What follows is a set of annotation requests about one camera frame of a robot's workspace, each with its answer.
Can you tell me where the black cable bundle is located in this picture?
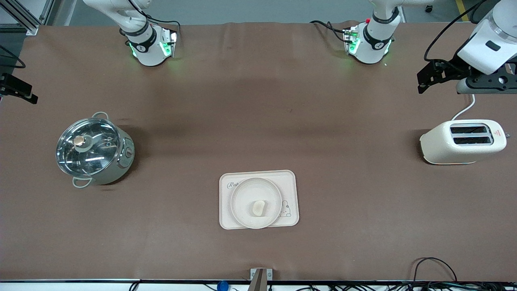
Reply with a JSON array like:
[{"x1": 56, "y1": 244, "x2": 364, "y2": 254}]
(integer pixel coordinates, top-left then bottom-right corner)
[{"x1": 279, "y1": 282, "x2": 517, "y2": 291}]

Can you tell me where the black looped cable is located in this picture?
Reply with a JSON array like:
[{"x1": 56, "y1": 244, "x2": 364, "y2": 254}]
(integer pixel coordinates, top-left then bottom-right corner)
[{"x1": 411, "y1": 257, "x2": 458, "y2": 289}]

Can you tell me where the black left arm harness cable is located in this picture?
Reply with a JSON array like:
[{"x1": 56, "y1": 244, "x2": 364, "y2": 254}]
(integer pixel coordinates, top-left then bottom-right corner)
[{"x1": 424, "y1": 0, "x2": 487, "y2": 62}]

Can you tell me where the glass pot lid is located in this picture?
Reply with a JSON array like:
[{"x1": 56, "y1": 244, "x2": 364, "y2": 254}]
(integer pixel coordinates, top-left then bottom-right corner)
[{"x1": 56, "y1": 118, "x2": 122, "y2": 177}]

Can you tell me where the cream round plate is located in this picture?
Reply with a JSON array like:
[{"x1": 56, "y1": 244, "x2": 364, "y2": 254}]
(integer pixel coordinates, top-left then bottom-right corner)
[{"x1": 231, "y1": 177, "x2": 283, "y2": 229}]

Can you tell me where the white toaster power cable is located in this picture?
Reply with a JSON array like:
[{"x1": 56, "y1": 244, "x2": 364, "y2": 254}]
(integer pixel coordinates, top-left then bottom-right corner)
[{"x1": 451, "y1": 94, "x2": 476, "y2": 121}]

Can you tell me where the beige rabbit print tray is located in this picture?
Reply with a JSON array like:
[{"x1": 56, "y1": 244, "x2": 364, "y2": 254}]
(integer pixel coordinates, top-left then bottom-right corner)
[{"x1": 219, "y1": 170, "x2": 300, "y2": 230}]

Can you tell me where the black right base cable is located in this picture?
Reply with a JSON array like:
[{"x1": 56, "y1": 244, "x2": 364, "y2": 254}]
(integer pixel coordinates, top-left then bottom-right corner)
[{"x1": 143, "y1": 15, "x2": 181, "y2": 31}]

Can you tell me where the brown table cover mat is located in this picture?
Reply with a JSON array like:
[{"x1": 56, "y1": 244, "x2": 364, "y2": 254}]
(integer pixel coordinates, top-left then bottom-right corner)
[{"x1": 0, "y1": 20, "x2": 517, "y2": 282}]

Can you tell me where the black base cable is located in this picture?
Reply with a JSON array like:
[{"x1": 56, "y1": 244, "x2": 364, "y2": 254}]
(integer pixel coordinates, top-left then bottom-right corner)
[
  {"x1": 310, "y1": 20, "x2": 349, "y2": 41},
  {"x1": 143, "y1": 15, "x2": 181, "y2": 31}
]

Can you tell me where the cream two-slot toaster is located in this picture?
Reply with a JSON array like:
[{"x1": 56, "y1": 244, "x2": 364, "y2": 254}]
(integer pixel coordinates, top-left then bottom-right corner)
[{"x1": 419, "y1": 119, "x2": 507, "y2": 165}]

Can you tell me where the pale green electric pot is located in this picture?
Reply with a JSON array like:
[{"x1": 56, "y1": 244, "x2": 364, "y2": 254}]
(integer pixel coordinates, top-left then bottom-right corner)
[{"x1": 56, "y1": 112, "x2": 136, "y2": 188}]

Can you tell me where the black left base cable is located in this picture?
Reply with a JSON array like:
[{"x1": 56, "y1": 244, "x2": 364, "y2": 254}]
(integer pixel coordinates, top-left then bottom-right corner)
[{"x1": 310, "y1": 20, "x2": 349, "y2": 41}]

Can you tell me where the aluminium frame profile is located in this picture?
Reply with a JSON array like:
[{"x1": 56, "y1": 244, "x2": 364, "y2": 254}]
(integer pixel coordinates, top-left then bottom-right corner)
[{"x1": 0, "y1": 0, "x2": 55, "y2": 35}]

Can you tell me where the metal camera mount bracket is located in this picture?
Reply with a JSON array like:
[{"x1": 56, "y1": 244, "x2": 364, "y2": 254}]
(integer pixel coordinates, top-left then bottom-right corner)
[{"x1": 250, "y1": 268, "x2": 273, "y2": 291}]

